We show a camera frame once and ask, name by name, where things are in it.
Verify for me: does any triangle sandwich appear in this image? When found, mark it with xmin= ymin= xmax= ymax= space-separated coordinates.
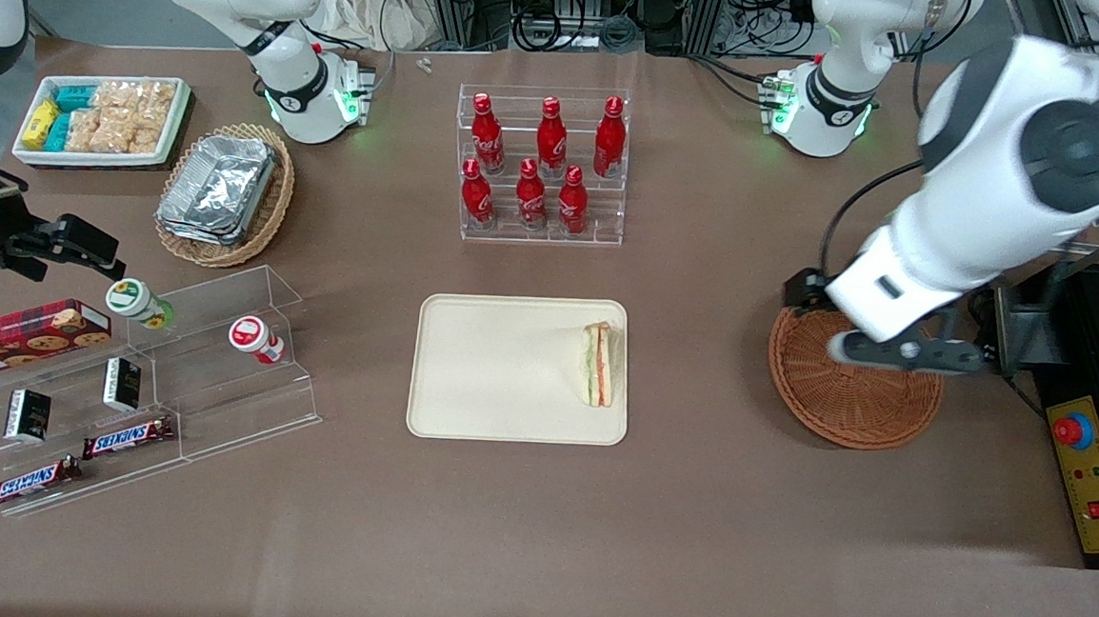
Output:
xmin=570 ymin=319 xmax=622 ymax=409

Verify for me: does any brown round wicker basket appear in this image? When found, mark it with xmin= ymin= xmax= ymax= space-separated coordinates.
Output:
xmin=763 ymin=298 xmax=949 ymax=455

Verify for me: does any light oval wicker basket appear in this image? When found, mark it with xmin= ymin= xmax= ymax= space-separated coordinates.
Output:
xmin=151 ymin=118 xmax=299 ymax=273

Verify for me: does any cream plastic tray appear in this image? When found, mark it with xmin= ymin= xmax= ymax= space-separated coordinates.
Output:
xmin=406 ymin=288 xmax=636 ymax=449

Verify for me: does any green sunflower lid jar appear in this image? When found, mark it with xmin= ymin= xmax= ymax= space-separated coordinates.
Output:
xmin=104 ymin=277 xmax=176 ymax=331

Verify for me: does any red tartan cookie box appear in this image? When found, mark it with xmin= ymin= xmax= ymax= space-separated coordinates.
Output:
xmin=0 ymin=294 xmax=115 ymax=393

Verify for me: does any clear cracker bag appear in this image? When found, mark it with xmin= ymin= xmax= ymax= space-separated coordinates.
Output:
xmin=65 ymin=108 xmax=138 ymax=156
xmin=94 ymin=79 xmax=145 ymax=117
xmin=134 ymin=79 xmax=178 ymax=158

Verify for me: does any yellow snack packet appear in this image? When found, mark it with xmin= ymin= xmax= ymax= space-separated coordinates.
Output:
xmin=21 ymin=97 xmax=62 ymax=151

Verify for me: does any white snack bin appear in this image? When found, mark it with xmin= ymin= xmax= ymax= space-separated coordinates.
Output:
xmin=10 ymin=68 xmax=192 ymax=177

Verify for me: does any aluminium foil container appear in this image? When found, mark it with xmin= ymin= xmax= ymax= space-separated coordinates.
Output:
xmin=155 ymin=130 xmax=280 ymax=249

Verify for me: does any small black snack box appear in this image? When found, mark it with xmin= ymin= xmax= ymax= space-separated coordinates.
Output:
xmin=102 ymin=356 xmax=143 ymax=414
xmin=3 ymin=388 xmax=53 ymax=445

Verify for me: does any black yellow control box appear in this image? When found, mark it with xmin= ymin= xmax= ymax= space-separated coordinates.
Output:
xmin=1021 ymin=257 xmax=1099 ymax=570

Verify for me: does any red lid white jar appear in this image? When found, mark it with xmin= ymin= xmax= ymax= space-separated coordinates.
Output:
xmin=227 ymin=315 xmax=288 ymax=367

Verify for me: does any Snickers chocolate bar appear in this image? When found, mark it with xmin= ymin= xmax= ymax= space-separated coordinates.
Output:
xmin=0 ymin=451 xmax=84 ymax=516
xmin=82 ymin=411 xmax=177 ymax=465

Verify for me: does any clear acrylic stepped stand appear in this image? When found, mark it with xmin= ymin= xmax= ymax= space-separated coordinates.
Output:
xmin=0 ymin=249 xmax=331 ymax=536

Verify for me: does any clear acrylic bottle rack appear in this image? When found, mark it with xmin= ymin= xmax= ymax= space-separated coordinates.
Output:
xmin=449 ymin=81 xmax=633 ymax=250

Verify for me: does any red cola bottle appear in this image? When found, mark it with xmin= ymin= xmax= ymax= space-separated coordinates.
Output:
xmin=514 ymin=158 xmax=552 ymax=232
xmin=533 ymin=96 xmax=571 ymax=179
xmin=459 ymin=157 xmax=499 ymax=231
xmin=469 ymin=92 xmax=510 ymax=175
xmin=556 ymin=164 xmax=591 ymax=236
xmin=592 ymin=95 xmax=629 ymax=180

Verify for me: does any white cloth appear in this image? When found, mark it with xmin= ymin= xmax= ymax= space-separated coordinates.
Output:
xmin=312 ymin=0 xmax=436 ymax=54

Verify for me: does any grey metal bracket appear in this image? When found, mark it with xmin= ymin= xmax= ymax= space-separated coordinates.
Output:
xmin=989 ymin=279 xmax=1068 ymax=381

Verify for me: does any black camera cable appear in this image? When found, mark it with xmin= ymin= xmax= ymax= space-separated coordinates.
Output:
xmin=819 ymin=157 xmax=924 ymax=279

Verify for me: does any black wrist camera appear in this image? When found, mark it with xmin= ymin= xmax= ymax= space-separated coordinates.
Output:
xmin=782 ymin=266 xmax=835 ymax=314

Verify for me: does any black cable bundle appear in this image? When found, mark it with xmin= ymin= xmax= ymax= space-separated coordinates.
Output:
xmin=503 ymin=0 xmax=631 ymax=59

